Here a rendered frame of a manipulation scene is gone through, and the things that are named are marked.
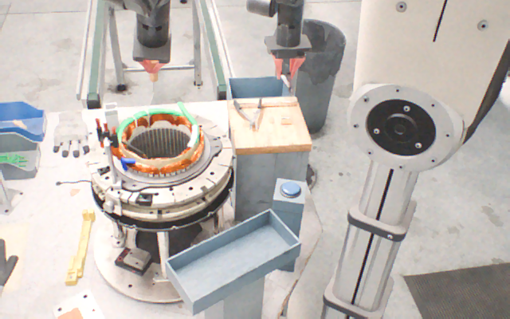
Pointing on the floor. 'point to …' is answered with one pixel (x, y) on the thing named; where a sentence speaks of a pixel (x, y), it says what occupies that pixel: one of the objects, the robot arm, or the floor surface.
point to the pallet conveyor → (203, 20)
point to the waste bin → (313, 93)
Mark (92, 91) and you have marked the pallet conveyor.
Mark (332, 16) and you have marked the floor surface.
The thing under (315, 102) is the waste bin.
